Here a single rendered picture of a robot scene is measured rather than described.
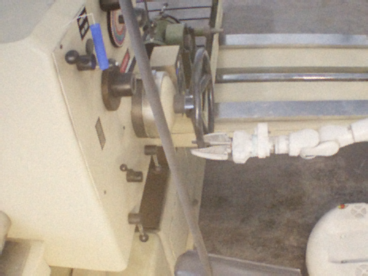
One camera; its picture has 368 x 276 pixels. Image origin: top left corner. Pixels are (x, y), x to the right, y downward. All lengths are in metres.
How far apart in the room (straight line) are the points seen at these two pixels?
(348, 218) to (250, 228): 0.71
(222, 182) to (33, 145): 2.15
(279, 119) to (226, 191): 0.82
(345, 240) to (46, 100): 1.80
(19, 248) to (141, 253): 0.79
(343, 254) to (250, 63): 1.26
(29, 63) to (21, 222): 0.60
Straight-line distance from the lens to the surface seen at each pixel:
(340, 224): 2.61
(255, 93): 2.80
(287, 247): 2.94
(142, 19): 1.54
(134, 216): 1.65
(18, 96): 1.22
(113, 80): 1.46
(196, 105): 1.60
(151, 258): 2.22
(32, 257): 1.59
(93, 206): 1.41
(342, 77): 2.97
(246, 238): 3.00
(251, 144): 1.63
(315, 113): 2.62
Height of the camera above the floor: 2.34
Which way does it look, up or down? 40 degrees down
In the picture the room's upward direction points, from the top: 9 degrees counter-clockwise
